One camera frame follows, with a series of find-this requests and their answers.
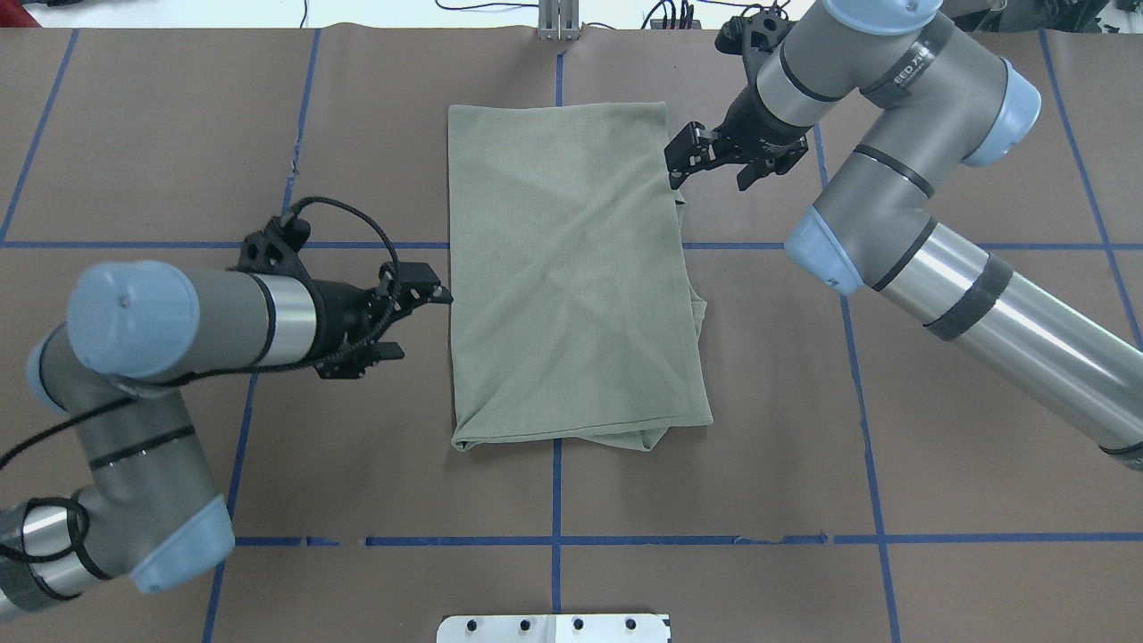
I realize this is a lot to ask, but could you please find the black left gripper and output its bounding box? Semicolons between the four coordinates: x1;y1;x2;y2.
233;217;454;380

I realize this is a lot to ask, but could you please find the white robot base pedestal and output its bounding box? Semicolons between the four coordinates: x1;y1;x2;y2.
435;612;672;642

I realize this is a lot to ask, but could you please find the olive green long-sleeve shirt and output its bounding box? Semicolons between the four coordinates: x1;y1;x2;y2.
446;102;712;452

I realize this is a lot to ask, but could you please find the braided black arm cable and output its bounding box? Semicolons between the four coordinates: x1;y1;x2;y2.
0;196;403;564

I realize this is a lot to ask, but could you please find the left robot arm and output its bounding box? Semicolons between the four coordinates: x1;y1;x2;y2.
3;214;451;622

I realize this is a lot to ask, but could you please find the aluminium frame post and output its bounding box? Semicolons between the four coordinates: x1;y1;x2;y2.
536;0;582;42

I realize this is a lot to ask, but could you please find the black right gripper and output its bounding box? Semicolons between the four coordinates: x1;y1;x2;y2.
663;7;808;191

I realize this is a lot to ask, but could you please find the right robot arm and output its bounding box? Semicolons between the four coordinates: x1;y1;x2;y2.
664;1;1142;471

